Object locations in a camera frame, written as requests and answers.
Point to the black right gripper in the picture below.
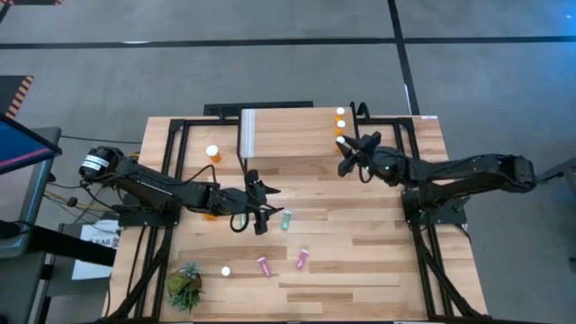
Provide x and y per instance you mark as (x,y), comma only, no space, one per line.
(384,166)

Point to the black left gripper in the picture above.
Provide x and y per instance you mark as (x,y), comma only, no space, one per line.
(229,200)

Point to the orange medicine bottle white cap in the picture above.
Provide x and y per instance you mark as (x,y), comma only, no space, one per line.
(340,110)
(209,218)
(341,123)
(212,150)
(340,140)

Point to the pink medicine bottle white cap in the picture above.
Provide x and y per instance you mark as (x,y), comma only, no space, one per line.
(302,259)
(225,271)
(264,266)

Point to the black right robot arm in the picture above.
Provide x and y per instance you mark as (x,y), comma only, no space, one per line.
(472,173)

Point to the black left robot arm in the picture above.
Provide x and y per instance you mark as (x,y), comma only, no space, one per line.
(148,186)

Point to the small potted green plant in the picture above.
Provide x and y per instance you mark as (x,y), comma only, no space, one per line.
(182,288)

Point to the white paper sheet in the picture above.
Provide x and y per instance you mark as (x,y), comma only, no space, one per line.
(96,236)

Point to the grey metal stand leg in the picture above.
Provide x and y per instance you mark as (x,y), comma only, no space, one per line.
(558,170)

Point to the black desk beam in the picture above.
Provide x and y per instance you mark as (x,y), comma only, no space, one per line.
(67,245)

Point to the grey monitor stand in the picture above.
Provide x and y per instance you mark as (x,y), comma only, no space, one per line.
(38,198)

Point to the computer monitor blue screen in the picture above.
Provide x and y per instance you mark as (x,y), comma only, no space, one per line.
(22,144)

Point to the grey cabinet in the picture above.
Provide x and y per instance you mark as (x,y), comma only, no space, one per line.
(18,292)

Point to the black mat orange striped edge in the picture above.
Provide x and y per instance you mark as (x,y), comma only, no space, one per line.
(11,92)

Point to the wooden shelf black metal frame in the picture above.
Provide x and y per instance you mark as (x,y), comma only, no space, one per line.
(292,132)

